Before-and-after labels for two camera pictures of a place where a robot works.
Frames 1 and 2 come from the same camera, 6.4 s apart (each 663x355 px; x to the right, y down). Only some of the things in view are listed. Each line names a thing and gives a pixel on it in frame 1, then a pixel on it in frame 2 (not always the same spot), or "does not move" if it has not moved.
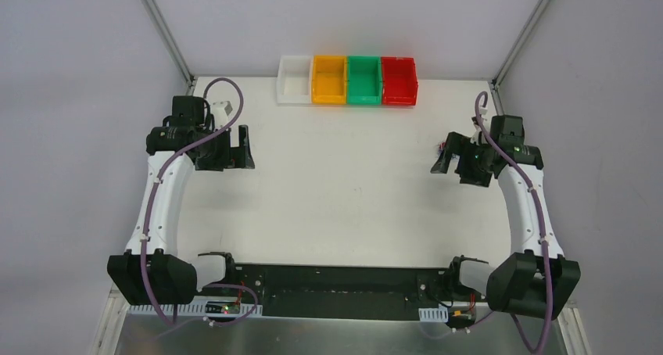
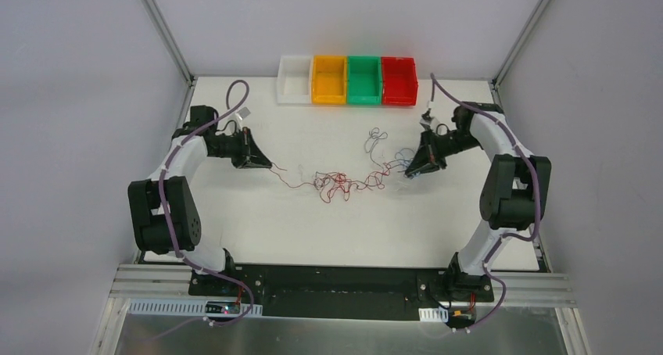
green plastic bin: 364,81 does not move
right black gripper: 461,160 → 431,148
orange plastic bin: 329,80 does not move
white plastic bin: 294,80 does not move
